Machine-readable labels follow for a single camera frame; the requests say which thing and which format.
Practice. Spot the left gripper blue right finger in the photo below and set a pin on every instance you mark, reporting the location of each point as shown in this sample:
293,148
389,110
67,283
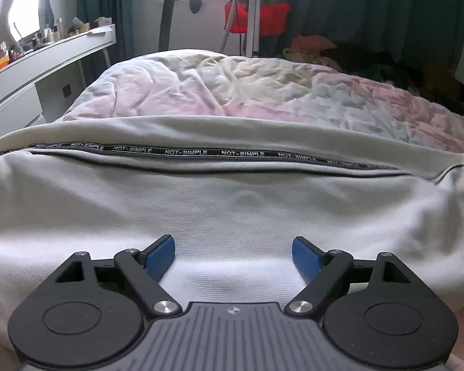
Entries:
325,274

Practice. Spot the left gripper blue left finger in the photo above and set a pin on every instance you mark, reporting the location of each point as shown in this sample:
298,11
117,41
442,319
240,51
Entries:
143,271

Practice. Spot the white track pants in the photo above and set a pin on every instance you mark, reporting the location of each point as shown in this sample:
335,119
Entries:
234,193

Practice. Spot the pile of dark clothes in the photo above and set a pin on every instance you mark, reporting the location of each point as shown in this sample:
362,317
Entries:
434,82

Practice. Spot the pink pastel bed quilt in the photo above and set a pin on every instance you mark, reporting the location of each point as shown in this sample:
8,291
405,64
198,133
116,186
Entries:
199,82

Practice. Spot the white dressing table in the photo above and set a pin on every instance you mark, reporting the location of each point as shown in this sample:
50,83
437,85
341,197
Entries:
20,105

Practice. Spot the teal curtain right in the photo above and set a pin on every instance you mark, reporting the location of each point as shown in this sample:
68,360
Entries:
423,31

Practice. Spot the teal curtain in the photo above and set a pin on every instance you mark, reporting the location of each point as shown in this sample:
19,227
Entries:
120,11
423,31

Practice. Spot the teal curtain left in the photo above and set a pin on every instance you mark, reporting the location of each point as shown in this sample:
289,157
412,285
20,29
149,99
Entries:
120,11

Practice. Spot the vanity mirror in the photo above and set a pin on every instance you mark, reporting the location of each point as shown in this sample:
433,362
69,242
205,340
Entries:
26,18

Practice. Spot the garment steamer stand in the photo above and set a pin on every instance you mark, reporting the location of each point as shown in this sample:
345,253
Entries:
245,14

